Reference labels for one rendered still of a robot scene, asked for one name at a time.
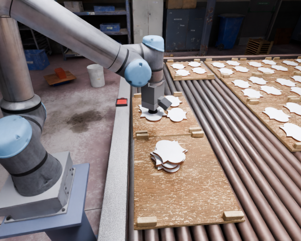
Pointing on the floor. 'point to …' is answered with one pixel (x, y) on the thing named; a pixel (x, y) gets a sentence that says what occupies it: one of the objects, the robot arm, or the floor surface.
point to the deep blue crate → (36, 59)
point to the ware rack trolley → (33, 39)
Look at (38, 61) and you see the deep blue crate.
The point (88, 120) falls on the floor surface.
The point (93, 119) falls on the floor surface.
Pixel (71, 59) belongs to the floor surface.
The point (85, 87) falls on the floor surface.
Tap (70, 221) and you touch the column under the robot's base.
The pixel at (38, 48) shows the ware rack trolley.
